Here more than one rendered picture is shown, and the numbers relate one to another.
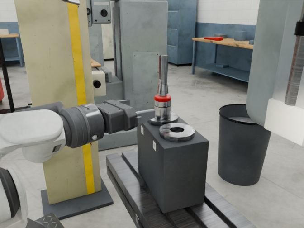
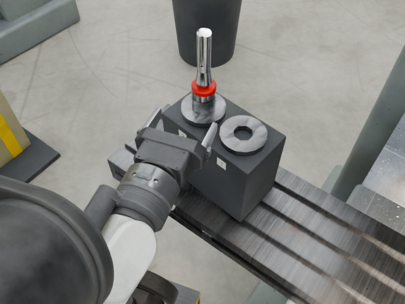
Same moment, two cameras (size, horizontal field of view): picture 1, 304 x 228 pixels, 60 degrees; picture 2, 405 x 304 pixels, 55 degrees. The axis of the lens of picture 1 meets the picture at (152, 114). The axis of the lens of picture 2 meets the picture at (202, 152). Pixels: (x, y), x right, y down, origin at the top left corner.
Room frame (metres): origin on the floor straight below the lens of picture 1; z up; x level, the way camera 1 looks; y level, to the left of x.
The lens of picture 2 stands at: (0.23, 0.22, 1.72)
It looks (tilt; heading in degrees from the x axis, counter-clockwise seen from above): 53 degrees down; 332
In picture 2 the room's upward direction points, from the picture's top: straight up
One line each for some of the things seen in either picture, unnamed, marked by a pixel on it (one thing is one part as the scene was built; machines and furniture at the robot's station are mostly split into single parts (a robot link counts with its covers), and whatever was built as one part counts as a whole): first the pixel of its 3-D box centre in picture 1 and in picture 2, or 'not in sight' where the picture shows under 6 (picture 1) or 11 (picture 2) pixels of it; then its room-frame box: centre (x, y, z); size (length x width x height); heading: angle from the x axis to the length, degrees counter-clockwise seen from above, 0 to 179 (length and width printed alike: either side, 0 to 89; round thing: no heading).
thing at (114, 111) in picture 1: (101, 120); (158, 172); (0.58, 0.12, 1.20); 0.13 x 0.12 x 0.10; 42
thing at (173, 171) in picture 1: (168, 154); (220, 151); (0.66, -0.05, 1.07); 0.22 x 0.12 x 0.20; 20
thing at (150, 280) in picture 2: not in sight; (146, 287); (0.67, 0.19, 0.50); 0.20 x 0.05 x 0.20; 42
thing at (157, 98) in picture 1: (162, 97); (204, 85); (0.70, -0.03, 1.22); 0.05 x 0.05 x 0.01
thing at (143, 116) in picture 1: (146, 116); (211, 139); (0.59, 0.01, 1.21); 0.06 x 0.02 x 0.03; 132
